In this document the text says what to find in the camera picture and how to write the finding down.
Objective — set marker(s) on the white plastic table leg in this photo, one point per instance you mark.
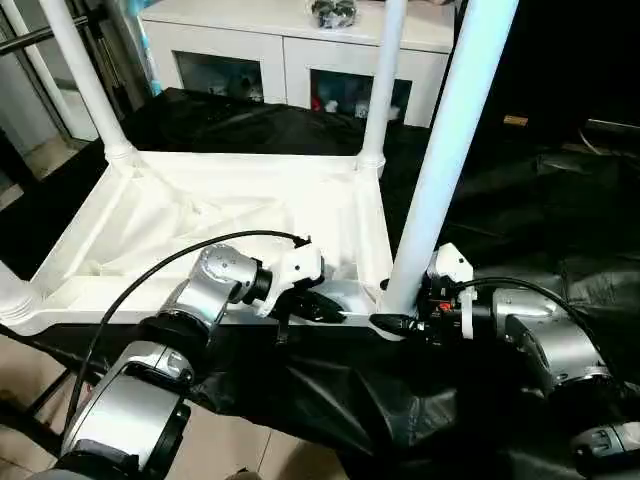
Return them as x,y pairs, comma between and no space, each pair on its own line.
450,150
385,75
85,75
15,295

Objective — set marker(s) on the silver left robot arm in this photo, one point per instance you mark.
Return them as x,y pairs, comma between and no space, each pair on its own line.
215,280

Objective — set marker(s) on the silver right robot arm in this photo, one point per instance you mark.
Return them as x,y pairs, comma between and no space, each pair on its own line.
560,340

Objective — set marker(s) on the black mat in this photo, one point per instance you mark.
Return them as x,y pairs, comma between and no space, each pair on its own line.
325,390

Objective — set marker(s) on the white jar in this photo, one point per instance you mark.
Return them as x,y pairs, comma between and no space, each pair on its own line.
361,110
330,105
395,113

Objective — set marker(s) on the small yellow label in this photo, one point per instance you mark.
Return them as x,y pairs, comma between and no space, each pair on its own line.
516,120

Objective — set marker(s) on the black metal bar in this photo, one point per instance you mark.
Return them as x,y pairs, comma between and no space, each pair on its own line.
612,131

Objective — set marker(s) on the black metal rack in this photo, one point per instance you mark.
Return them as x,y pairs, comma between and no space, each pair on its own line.
45,395

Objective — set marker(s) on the white glass-door cabinet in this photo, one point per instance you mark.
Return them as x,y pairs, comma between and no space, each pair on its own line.
225,30

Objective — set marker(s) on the blue and white roll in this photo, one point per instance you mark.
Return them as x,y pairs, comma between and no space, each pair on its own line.
149,60

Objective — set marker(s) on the black backdrop cloth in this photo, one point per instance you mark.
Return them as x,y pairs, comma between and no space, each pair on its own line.
575,50

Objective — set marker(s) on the white pole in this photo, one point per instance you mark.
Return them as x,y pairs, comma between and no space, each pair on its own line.
50,85

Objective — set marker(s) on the black tripod pole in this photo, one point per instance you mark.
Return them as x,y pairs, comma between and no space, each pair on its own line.
25,41

